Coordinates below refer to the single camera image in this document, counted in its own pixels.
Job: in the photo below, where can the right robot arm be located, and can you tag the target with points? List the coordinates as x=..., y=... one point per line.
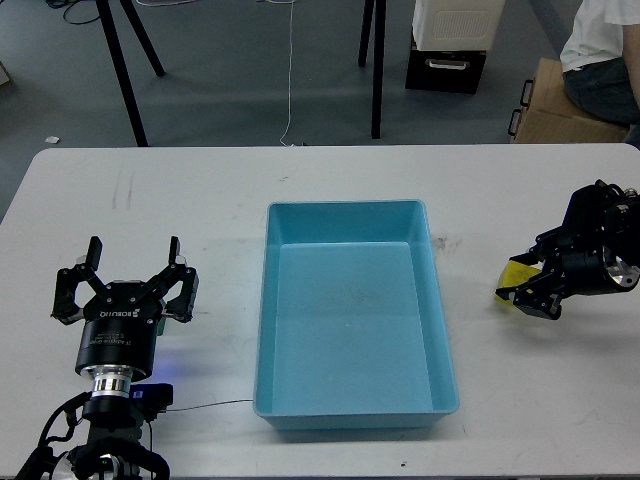
x=604, y=212

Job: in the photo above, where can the black drawer cabinet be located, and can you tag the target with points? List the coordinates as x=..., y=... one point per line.
x=445, y=71

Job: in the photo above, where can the cardboard box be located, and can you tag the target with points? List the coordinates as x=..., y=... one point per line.
x=547, y=116

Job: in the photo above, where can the right black table legs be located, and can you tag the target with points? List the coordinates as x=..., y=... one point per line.
x=373, y=32

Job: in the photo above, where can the yellow block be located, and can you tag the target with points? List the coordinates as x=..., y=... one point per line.
x=513, y=275

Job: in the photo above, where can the blue plastic box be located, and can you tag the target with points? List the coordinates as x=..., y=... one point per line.
x=352, y=332

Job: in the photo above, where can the left black table legs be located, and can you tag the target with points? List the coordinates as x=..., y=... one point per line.
x=107, y=22

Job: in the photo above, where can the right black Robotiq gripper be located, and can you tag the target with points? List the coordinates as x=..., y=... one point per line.
x=580, y=268

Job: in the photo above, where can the seated person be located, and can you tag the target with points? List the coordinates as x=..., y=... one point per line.
x=600, y=63

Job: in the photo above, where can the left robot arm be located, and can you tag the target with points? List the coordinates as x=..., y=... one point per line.
x=96, y=434

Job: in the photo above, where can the black table legs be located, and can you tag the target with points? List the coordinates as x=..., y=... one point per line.
x=107, y=22
x=373, y=32

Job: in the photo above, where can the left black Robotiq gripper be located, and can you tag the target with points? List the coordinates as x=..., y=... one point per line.
x=121, y=322

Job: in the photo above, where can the green block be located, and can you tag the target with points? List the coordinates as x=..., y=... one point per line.
x=160, y=326

